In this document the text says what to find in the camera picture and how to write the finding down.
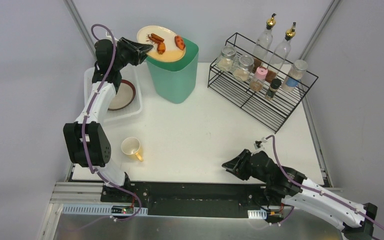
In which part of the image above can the cream plate with leaf pattern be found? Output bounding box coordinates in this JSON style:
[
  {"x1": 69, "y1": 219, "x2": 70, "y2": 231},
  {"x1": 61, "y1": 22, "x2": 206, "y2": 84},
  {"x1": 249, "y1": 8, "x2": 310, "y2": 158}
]
[{"x1": 136, "y1": 25, "x2": 187, "y2": 63}]

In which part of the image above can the red rimmed plate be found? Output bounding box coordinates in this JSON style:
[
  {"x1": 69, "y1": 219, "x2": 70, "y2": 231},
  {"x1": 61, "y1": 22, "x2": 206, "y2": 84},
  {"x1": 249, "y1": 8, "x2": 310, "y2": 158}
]
[{"x1": 108, "y1": 79, "x2": 136, "y2": 111}]

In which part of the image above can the black wire rack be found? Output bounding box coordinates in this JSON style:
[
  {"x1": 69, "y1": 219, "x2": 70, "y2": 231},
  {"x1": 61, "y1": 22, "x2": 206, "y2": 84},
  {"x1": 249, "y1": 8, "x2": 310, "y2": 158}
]
[{"x1": 207, "y1": 32, "x2": 319, "y2": 133}]

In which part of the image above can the pink lid spice shaker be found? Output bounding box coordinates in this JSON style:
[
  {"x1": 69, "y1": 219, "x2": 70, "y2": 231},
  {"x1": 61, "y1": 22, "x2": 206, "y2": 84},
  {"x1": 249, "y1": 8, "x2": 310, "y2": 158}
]
[{"x1": 249, "y1": 66, "x2": 268, "y2": 92}]

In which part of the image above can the glass jar with grains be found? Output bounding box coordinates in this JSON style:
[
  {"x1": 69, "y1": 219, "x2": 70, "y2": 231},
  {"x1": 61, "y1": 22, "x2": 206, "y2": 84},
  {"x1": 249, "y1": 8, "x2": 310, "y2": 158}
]
[{"x1": 216, "y1": 46, "x2": 237, "y2": 72}]

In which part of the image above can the black lid pepper shaker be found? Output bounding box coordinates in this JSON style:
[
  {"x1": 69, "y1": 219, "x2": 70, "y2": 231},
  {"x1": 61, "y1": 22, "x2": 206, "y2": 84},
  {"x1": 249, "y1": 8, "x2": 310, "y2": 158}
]
[{"x1": 265, "y1": 78, "x2": 282, "y2": 101}]

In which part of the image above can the yellow mug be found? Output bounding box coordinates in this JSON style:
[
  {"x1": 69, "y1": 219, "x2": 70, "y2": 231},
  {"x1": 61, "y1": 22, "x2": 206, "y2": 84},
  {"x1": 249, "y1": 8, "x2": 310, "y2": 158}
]
[{"x1": 120, "y1": 137, "x2": 144, "y2": 162}]

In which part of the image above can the glass jar with rice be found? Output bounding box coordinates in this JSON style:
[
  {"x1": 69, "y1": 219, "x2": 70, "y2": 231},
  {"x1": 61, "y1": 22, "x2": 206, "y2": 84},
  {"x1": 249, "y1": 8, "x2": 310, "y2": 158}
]
[{"x1": 232, "y1": 55, "x2": 254, "y2": 82}]

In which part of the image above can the silver lid spice jar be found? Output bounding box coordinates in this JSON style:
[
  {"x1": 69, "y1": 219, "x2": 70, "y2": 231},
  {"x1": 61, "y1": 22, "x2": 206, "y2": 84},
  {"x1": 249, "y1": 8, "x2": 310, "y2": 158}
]
[{"x1": 281, "y1": 59, "x2": 308, "y2": 93}]

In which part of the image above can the gold spout oil bottle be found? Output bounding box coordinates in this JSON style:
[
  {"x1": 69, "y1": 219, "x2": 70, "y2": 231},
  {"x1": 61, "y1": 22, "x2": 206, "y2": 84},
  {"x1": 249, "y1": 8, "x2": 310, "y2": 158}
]
[{"x1": 252, "y1": 13, "x2": 277, "y2": 73}]

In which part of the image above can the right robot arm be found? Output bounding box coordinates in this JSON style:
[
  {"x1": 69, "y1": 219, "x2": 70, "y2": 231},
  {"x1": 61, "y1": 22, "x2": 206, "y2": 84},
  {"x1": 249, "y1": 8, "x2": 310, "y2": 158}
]
[{"x1": 222, "y1": 149, "x2": 378, "y2": 240}]

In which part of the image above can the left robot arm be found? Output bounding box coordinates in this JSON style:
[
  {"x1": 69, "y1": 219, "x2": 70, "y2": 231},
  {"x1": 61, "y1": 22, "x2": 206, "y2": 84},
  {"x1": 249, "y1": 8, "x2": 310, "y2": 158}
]
[{"x1": 63, "y1": 37, "x2": 153, "y2": 188}]

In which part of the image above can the white plastic basket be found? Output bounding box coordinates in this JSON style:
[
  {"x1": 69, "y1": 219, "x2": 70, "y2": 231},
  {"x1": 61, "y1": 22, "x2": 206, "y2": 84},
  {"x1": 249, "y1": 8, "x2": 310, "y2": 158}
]
[{"x1": 83, "y1": 65, "x2": 143, "y2": 124}]

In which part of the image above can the fried chicken wing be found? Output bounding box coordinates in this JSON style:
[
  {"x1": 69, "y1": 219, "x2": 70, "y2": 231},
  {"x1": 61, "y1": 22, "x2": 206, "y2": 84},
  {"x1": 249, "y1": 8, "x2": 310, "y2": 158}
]
[{"x1": 147, "y1": 33, "x2": 166, "y2": 55}]

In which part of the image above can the green plastic bin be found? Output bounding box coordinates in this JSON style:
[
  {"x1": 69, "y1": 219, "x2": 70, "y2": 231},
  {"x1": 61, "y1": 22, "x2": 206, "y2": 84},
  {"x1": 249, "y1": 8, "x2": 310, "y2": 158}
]
[{"x1": 146, "y1": 38, "x2": 199, "y2": 104}]

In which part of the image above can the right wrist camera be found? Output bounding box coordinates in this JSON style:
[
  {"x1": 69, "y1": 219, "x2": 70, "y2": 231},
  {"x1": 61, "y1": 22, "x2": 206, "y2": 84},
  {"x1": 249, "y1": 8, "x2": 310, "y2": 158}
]
[{"x1": 252, "y1": 139, "x2": 267, "y2": 155}]

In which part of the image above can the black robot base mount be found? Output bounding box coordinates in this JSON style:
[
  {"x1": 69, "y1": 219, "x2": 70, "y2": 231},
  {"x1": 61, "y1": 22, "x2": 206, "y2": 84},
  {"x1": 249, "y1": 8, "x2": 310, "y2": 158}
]
[{"x1": 100, "y1": 181, "x2": 281, "y2": 218}]

